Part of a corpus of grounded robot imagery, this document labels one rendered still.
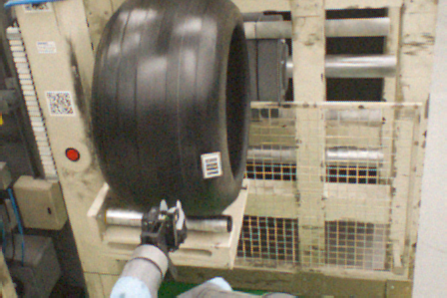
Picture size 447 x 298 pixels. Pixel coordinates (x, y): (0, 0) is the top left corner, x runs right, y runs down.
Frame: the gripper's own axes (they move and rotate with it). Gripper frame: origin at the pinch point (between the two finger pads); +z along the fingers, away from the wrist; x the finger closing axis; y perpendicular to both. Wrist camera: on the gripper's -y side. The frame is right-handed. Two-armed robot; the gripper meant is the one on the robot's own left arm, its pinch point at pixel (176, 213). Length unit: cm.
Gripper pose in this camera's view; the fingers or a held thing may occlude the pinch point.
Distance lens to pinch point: 136.9
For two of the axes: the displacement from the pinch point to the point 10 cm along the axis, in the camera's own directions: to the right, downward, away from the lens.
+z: 2.7, -3.6, 9.0
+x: -9.6, 0.0, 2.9
